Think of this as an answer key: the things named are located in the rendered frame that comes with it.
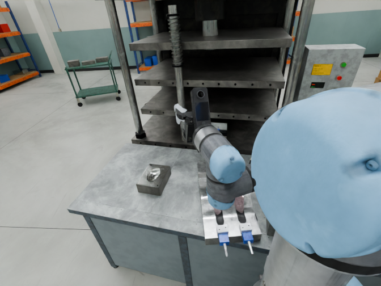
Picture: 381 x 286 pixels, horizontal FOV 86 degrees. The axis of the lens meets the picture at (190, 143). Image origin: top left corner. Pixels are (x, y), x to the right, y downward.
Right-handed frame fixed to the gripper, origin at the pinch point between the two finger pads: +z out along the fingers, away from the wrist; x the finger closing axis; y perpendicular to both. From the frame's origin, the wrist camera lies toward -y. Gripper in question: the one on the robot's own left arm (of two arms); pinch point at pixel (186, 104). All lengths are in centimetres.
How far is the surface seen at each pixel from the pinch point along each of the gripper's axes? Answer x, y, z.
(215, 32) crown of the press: 51, -18, 95
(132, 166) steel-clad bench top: -19, 69, 58
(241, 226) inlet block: 25, 55, -16
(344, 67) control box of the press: 111, -6, 31
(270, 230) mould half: 38, 57, -20
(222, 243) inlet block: 14, 58, -19
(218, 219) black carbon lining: 18, 59, -7
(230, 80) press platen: 52, 10, 63
